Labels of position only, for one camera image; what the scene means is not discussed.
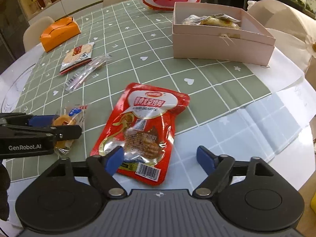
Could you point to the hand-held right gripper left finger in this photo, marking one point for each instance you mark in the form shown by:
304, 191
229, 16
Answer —
113, 160

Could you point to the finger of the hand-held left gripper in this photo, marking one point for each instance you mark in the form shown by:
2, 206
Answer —
42, 120
66, 132

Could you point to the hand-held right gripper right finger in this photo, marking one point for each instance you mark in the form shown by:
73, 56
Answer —
206, 160

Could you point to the brown bun clear packet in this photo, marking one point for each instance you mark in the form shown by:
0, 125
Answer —
68, 119

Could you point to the red snack packet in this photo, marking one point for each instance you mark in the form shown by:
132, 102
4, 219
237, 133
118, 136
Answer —
143, 128

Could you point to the pink cardboard box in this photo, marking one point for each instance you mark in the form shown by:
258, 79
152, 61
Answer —
217, 47

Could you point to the yellow rice bar packet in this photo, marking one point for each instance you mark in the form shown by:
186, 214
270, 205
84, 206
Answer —
219, 22

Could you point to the clear barcode snack packet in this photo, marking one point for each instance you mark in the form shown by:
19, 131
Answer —
85, 74

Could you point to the white rice cracker packet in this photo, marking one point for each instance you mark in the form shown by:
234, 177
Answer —
76, 55

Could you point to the orange tissue box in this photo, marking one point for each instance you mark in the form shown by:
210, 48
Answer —
59, 33

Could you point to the yellow object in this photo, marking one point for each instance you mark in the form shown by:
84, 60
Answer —
311, 217

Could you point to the green checked tablecloth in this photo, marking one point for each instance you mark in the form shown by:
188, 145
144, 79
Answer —
148, 42

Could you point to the white cabinet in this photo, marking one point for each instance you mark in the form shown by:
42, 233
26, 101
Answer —
81, 2

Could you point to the white paper sheet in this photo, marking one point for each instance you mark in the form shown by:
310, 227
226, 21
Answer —
284, 61

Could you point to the beige box lid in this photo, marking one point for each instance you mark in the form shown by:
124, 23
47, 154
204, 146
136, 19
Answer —
284, 17

